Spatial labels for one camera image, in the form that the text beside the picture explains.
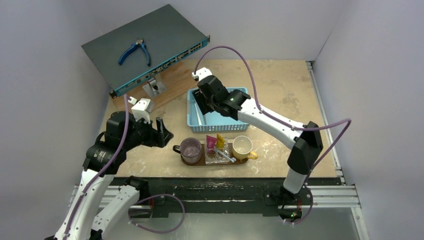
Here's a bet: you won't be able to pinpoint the clear glass toothbrush holder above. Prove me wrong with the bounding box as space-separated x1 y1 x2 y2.
204 137 231 163

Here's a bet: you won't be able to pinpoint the blue handled pliers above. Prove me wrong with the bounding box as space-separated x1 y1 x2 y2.
118 38 152 67

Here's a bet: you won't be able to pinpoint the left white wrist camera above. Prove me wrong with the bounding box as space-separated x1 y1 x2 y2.
131 98 155 124

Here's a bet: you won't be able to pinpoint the yellow toothpaste tube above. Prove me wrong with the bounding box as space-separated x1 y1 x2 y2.
216 133 225 149

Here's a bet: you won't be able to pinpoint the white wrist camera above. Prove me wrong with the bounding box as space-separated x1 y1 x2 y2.
131 98 155 124
191 67 213 82

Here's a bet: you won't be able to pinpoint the metal stand bracket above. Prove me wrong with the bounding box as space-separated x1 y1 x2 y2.
142 73 167 99

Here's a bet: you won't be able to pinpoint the lower purple base cable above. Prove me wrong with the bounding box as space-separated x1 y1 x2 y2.
127 194 186 235

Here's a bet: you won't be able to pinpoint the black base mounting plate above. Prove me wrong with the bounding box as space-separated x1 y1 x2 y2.
129 177 342 220

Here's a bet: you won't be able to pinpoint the light blue plastic basket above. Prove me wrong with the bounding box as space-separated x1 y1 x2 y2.
187 88 249 133

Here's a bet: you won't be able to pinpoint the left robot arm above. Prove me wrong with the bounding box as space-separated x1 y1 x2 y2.
49 111 174 240

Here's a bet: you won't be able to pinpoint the yellow mug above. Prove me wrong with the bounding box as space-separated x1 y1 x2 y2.
232 135 259 160

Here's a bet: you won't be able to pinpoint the purple translucent cup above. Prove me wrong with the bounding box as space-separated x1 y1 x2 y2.
172 137 202 164

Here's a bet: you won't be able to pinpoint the dark wooden oval tray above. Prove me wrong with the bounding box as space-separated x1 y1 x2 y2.
180 143 250 167

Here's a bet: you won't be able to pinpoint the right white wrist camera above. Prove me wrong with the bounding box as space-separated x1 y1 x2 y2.
191 67 213 82

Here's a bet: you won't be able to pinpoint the grey network switch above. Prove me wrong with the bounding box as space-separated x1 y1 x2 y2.
81 4 211 99

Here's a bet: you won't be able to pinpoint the wooden base board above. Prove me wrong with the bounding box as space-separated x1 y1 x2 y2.
110 59 197 113

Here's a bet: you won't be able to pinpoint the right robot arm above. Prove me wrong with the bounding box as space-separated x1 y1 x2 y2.
192 73 323 204

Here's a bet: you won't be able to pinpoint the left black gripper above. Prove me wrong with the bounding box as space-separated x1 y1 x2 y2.
123 113 173 150

